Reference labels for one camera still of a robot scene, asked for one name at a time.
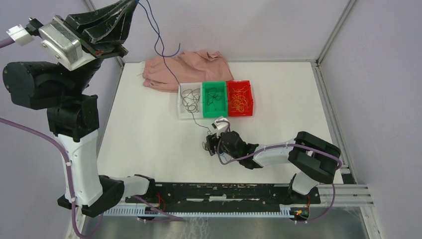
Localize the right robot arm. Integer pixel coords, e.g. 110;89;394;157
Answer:
204;131;342;203

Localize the dark blue thin wire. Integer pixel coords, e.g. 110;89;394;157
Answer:
206;86;223;111

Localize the white plastic bin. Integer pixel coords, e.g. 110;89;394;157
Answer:
177;83;203;120

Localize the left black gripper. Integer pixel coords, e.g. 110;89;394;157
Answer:
53;0;139;95

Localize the pink crumpled cloth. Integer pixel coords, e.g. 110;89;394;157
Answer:
142;50;234;93

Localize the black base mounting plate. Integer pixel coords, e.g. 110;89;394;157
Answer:
141;182;321;213

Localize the yellow thin wire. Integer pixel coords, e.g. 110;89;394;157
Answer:
229;85;252;114

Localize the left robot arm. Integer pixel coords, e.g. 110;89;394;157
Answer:
0;0;157;218

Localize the black thin wire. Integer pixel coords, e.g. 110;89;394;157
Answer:
180;88;202;114

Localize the green plastic bin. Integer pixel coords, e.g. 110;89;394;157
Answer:
202;81;228;119

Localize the red plastic bin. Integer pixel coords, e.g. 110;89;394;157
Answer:
226;81;254;117

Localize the white slotted cable duct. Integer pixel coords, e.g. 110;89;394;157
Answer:
104;205;298;219

